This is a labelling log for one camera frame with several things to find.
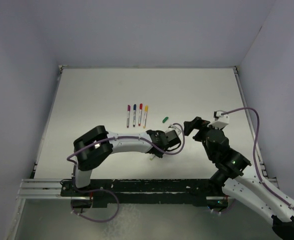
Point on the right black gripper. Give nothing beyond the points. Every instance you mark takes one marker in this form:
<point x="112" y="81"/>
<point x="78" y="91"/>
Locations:
<point x="189" y="126"/>

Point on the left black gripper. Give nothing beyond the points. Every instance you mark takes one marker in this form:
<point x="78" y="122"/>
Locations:
<point x="160" y="155"/>

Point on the yellow pen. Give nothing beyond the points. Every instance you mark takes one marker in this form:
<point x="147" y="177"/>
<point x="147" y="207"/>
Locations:
<point x="145" y="119"/>

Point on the red pen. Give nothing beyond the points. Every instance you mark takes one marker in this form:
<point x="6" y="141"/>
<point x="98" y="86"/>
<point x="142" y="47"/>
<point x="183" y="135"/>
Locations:
<point x="140" y="117"/>

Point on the blue pen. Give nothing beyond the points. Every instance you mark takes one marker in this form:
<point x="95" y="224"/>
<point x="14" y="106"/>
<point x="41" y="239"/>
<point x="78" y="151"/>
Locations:
<point x="134" y="118"/>

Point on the purple pen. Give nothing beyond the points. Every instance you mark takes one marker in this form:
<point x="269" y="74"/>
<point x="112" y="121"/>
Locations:
<point x="128" y="119"/>

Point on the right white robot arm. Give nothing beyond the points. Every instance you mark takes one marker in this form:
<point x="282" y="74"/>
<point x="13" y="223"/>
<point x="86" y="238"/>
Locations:
<point x="241" y="178"/>

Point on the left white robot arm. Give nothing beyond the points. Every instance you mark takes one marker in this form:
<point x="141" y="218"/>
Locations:
<point x="92" y="148"/>

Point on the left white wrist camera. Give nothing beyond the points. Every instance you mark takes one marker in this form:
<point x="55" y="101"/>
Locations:
<point x="173" y="127"/>

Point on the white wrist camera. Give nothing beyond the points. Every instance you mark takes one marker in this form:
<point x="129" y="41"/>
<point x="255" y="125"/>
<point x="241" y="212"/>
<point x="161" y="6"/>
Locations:
<point x="221" y="120"/>
<point x="173" y="127"/>

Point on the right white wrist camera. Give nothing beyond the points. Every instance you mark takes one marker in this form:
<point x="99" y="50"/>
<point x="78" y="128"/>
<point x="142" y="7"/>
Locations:
<point x="221" y="120"/>

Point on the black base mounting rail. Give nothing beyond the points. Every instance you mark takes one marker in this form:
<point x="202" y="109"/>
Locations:
<point x="102" y="192"/>

